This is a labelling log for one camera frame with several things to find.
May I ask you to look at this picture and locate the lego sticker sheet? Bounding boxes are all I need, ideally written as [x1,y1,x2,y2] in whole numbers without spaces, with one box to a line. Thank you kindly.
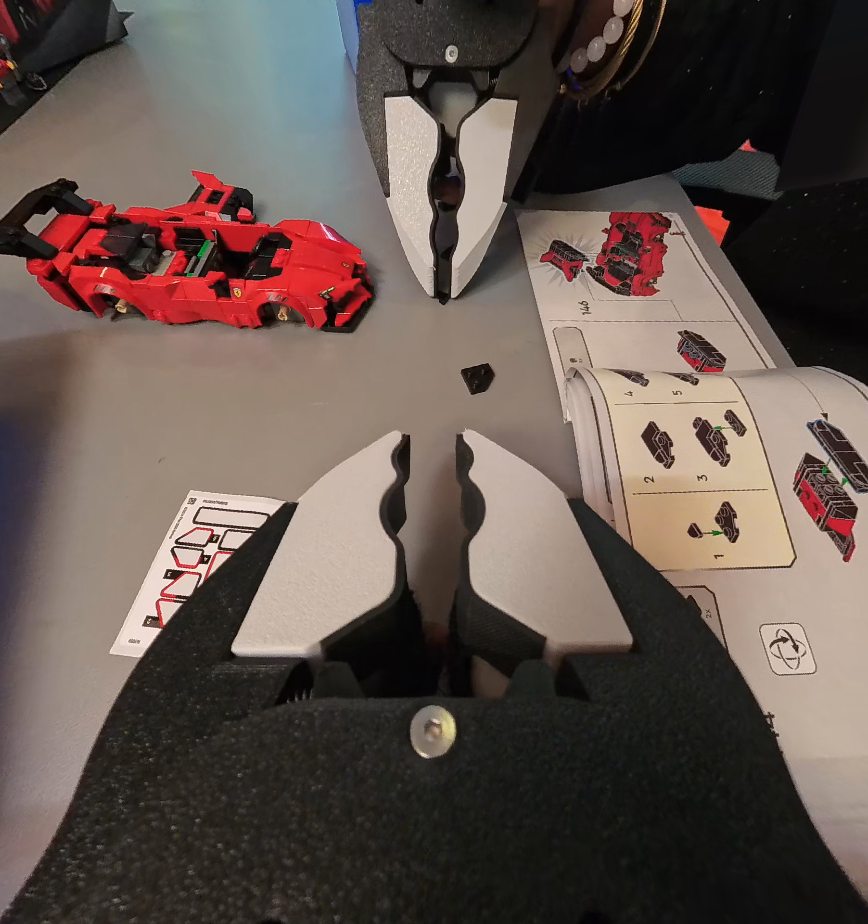
[109,491,291,659]

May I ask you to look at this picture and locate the white bead bracelet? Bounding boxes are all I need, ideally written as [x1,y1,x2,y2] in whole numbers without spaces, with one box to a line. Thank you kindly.
[567,0,633,73]

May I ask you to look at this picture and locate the red lego subassembly with clear piece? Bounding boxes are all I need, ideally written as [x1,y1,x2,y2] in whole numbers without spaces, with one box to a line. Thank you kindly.
[166,171,256,223]

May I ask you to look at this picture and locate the person's right forearm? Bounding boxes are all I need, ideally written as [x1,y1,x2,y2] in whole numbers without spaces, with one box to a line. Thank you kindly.
[528,0,839,196]

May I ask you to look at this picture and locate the black mesh office chair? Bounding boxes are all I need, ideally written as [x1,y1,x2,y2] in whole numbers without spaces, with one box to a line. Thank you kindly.
[676,152,781,199]

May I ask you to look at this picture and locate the red lego sports car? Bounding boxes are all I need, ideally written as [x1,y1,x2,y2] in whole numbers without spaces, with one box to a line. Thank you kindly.
[0,171,375,333]

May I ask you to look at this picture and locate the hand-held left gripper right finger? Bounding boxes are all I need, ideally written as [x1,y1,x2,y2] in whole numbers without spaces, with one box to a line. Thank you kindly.
[454,429,635,661]

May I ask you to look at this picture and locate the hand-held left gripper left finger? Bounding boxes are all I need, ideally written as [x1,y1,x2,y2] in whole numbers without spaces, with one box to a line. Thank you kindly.
[230,432,411,680]

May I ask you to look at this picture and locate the red orange cloth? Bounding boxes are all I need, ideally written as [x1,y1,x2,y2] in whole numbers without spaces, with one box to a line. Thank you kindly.
[694,141,758,241]

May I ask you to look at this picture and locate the lego set cardboard box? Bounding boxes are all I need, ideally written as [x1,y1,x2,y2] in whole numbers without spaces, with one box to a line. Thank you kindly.
[0,0,135,102]

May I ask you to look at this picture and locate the lego instruction booklet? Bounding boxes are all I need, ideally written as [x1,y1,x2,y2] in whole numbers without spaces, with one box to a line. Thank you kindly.
[513,209,868,924]

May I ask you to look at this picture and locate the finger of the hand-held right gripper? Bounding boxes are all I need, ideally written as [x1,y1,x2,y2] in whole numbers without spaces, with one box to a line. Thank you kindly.
[448,96,518,300]
[383,94,444,298]

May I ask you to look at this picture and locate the gold bangle bracelets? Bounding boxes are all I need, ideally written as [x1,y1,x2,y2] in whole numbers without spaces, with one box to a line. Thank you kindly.
[571,0,667,102]

